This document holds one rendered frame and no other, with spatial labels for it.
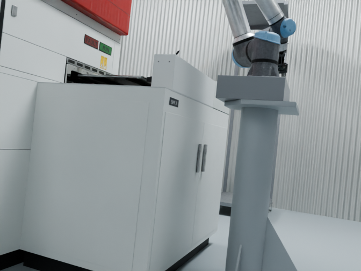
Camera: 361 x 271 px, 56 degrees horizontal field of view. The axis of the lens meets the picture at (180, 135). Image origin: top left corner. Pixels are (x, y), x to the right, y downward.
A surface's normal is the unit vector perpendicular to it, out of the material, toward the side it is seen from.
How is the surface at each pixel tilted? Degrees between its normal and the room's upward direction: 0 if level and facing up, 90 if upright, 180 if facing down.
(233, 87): 90
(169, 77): 90
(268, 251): 90
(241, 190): 90
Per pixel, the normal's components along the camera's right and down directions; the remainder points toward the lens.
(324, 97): -0.36, -0.05
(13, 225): 0.92, 0.09
